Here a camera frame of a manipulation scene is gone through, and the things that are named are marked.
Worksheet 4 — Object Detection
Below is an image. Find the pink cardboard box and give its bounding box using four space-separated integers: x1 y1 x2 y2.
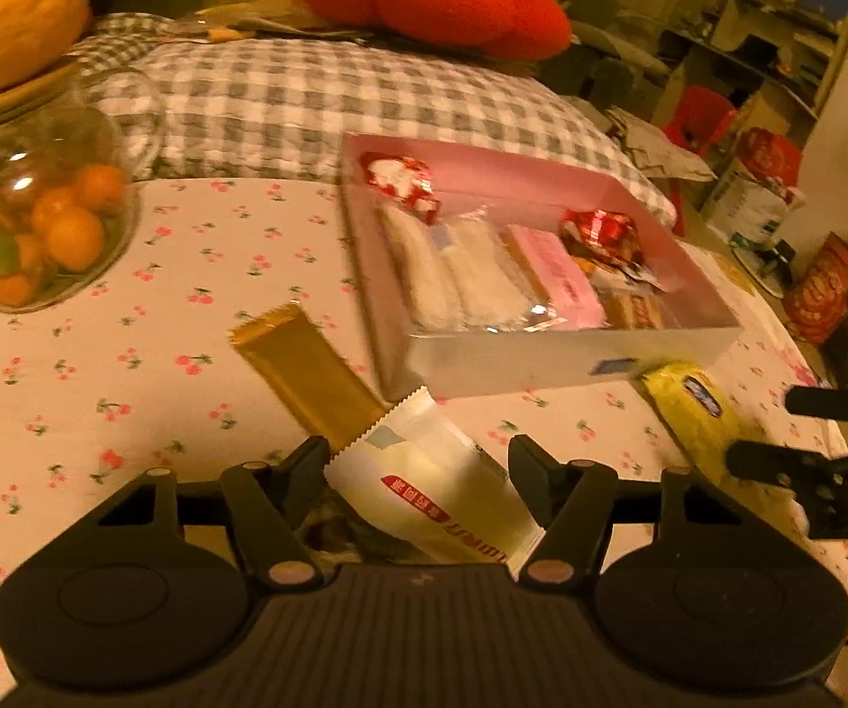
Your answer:
340 135 741 399

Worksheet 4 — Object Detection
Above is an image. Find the glass jar with oranges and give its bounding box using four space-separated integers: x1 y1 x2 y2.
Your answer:
0 59 165 313

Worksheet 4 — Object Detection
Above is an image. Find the silver truffle chocolate packet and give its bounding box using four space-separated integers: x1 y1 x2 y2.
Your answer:
296 491 419 575

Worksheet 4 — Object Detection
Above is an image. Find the orange patterned gift bag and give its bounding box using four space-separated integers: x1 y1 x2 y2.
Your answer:
782 234 848 347

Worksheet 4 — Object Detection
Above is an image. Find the red chair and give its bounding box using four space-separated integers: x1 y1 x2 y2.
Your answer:
662 85 738 157

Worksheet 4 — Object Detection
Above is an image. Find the dark red snack packet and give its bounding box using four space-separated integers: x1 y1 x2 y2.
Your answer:
558 209 644 268
360 152 441 225

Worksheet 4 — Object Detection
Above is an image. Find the cherry print tablecloth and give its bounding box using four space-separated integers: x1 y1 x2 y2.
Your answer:
0 176 848 708

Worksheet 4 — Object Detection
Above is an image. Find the cream white snack packet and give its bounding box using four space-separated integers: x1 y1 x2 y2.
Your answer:
325 388 542 572

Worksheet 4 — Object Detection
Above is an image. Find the small white labelled packet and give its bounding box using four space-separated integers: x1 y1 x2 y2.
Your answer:
572 257 666 293

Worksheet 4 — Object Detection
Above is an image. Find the clear white rice cake packet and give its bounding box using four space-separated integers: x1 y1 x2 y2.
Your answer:
379 203 464 333

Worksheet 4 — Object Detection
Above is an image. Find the yellow noodle snack packet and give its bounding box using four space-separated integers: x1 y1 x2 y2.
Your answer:
640 361 766 487

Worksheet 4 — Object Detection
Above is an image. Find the pink wafer snack packet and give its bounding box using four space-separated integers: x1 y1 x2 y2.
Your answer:
505 225 608 331

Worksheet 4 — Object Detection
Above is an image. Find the gold foil snack bar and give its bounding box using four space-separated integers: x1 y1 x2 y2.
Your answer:
230 302 388 454

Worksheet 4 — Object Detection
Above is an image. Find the grey checked cushion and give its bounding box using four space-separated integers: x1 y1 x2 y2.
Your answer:
70 13 675 225

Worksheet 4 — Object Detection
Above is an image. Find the small brown biscuit packet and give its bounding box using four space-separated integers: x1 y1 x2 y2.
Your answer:
600 289 666 329

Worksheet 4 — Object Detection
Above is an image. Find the white plastic bag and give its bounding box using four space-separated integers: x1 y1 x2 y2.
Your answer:
700 160 806 251

